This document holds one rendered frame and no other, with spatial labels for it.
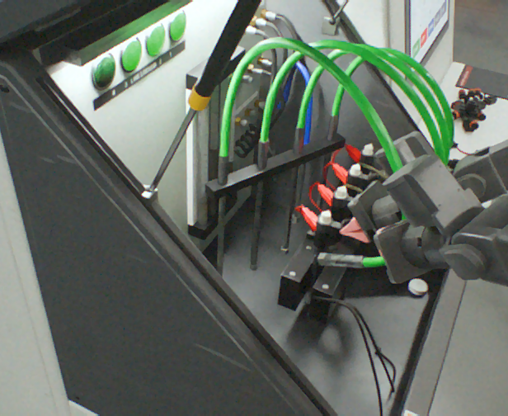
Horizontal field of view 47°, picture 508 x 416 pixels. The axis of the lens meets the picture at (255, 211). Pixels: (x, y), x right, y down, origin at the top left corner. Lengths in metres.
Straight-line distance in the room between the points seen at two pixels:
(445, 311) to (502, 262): 0.56
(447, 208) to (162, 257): 0.32
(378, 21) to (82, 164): 0.71
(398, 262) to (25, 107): 0.46
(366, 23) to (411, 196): 0.64
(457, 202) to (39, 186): 0.48
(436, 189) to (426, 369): 0.47
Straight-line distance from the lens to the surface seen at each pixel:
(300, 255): 1.11
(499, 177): 0.84
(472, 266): 0.58
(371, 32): 1.22
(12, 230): 0.87
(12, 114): 0.72
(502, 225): 0.59
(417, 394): 1.00
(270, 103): 1.03
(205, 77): 0.55
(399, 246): 0.73
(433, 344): 1.07
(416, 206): 0.64
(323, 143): 1.20
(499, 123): 1.67
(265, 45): 0.85
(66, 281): 0.86
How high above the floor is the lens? 1.74
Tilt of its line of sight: 40 degrees down
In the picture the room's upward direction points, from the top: 5 degrees clockwise
